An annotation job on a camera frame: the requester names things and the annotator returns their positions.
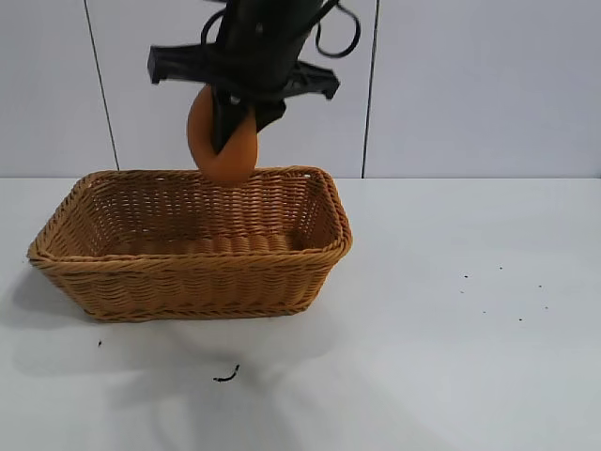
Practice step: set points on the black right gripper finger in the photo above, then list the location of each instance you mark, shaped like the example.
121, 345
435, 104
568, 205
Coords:
270, 113
227, 122

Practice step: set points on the small curled black scrap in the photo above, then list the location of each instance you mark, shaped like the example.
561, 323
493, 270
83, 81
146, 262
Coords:
229, 377

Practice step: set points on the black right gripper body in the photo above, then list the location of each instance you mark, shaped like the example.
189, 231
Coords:
263, 51

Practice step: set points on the squashed orange toy fruit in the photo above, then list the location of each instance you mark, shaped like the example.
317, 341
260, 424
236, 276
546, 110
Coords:
231, 164

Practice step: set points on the brown woven wicker basket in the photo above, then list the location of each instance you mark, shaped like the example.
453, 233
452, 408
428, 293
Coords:
188, 282

